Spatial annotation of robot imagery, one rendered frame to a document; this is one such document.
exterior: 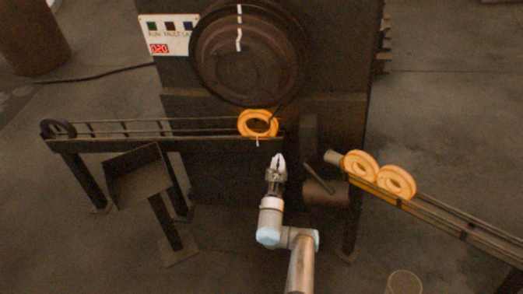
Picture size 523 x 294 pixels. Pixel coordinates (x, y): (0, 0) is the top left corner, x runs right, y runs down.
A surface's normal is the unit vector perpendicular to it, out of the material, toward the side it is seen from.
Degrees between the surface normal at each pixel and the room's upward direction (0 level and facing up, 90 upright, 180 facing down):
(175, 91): 0
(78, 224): 1
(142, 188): 5
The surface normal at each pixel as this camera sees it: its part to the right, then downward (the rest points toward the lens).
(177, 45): -0.16, 0.71
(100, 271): -0.09, -0.70
